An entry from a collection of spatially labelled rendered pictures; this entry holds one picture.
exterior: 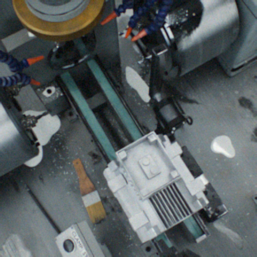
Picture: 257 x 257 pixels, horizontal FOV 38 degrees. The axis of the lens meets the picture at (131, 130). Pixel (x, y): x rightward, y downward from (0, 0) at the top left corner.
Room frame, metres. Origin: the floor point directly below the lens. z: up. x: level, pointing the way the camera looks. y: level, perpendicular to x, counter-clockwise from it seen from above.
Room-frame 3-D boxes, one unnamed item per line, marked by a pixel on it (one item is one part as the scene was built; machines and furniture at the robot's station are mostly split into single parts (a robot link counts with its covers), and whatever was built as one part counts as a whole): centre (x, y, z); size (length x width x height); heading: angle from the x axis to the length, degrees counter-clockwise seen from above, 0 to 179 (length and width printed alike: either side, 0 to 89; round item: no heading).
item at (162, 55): (0.39, -0.07, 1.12); 0.04 x 0.03 x 0.26; 28
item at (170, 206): (0.13, -0.05, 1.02); 0.20 x 0.19 x 0.19; 28
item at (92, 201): (0.16, 0.14, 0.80); 0.21 x 0.05 x 0.01; 21
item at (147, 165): (0.16, -0.03, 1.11); 0.12 x 0.11 x 0.07; 28
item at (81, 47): (0.52, 0.15, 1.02); 0.15 x 0.02 x 0.15; 118
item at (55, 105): (0.45, 0.24, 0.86); 0.07 x 0.06 x 0.12; 118
